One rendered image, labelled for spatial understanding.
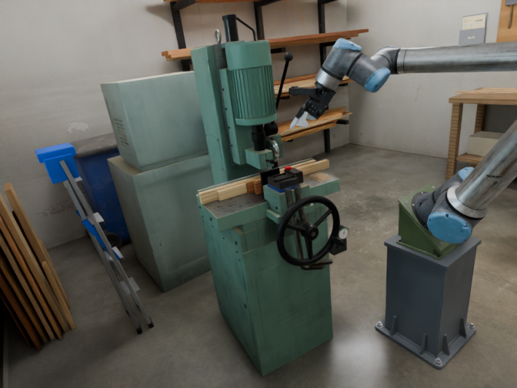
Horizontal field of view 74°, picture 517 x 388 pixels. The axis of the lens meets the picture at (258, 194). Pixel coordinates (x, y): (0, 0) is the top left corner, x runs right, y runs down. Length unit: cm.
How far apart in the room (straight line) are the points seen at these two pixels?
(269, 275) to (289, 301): 20
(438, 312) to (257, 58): 135
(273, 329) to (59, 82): 275
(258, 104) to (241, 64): 16
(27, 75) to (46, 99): 22
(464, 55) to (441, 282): 92
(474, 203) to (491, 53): 48
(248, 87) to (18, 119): 250
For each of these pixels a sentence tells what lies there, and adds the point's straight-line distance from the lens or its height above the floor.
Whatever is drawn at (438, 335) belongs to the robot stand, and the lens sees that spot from 190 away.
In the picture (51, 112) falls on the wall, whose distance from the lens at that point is 354.
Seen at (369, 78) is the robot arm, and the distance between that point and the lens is 128.
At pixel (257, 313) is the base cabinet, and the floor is 38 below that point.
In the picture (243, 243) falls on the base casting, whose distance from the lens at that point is 141.
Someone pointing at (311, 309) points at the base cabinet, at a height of 26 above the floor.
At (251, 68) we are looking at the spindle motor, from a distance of 137.
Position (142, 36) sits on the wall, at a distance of 374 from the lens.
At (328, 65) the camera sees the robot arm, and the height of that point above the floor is 139.
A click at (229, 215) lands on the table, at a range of 133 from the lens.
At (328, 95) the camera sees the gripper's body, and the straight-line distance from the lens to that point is 135.
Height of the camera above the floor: 146
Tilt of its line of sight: 22 degrees down
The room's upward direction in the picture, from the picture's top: 7 degrees counter-clockwise
